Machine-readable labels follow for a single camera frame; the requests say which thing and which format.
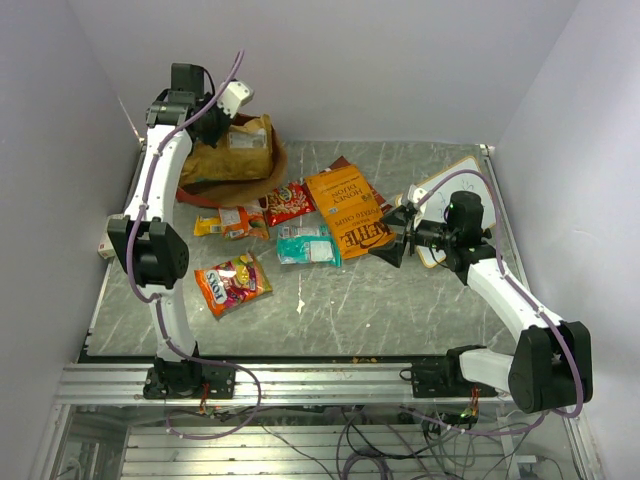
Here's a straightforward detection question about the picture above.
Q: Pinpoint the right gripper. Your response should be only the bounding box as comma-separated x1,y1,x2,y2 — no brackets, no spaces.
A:
368,205,457,267

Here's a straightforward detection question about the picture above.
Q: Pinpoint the orange Kettle chips bag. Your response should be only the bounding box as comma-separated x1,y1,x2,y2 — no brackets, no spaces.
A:
305,165,395,260

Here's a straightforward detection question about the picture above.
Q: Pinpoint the gold chips bag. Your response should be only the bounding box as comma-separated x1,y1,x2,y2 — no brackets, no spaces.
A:
179,114,274,187

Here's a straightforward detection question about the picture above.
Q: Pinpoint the dark red Doritos bag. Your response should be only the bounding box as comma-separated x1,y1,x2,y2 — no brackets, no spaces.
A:
324,156,392,214

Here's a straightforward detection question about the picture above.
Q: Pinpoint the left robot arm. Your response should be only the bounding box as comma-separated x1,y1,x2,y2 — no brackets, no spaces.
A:
107,63,252,399

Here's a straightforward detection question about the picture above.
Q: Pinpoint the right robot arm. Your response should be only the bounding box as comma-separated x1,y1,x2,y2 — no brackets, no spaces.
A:
370,191,593,415

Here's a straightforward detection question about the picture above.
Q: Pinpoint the red paper bag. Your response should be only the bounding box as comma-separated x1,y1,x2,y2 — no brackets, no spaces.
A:
176,123,288,208

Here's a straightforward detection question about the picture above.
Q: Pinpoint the teal snack bag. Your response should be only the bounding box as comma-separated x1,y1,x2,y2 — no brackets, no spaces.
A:
276,225,342,267

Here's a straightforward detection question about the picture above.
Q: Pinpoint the orange snack bag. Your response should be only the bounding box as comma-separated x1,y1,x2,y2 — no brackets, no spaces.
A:
218,200,270,240

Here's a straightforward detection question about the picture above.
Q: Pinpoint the red nut mix snack bag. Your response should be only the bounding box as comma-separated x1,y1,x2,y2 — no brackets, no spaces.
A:
260,182,316,227

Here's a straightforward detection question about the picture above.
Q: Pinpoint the orange Fox's candy bag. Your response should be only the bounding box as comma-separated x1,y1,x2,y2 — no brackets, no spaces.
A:
194,251,273,317

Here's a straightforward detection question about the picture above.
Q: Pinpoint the small whiteboard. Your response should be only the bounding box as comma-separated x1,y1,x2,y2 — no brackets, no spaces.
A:
404,158,503,278

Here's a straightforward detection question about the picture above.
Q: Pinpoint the small yellow snack packet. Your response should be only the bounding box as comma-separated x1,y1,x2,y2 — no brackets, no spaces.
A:
193,216,223,237

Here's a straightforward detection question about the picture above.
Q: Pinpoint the small white box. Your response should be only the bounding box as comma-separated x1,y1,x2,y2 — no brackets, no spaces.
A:
97,214,124,259

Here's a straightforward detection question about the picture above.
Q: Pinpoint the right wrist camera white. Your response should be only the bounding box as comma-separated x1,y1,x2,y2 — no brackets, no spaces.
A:
399,184,427,216

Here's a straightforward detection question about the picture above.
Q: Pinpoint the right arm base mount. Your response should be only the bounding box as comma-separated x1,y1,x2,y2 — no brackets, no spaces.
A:
399,364,464,399

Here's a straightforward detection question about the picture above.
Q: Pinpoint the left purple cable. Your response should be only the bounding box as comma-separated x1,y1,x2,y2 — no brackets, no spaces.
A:
124,48,263,441

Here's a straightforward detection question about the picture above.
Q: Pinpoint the purple cable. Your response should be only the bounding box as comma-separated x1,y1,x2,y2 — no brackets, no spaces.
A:
399,170,586,437
124,48,263,441

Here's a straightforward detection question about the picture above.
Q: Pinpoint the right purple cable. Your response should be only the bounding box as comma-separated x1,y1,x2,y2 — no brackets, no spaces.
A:
399,170,586,437

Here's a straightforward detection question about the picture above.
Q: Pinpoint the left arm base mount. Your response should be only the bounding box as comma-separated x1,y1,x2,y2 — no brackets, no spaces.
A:
142,358,235,400

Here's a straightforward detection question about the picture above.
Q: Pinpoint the aluminium frame rail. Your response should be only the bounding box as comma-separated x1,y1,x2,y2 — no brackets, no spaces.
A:
53,360,581,407

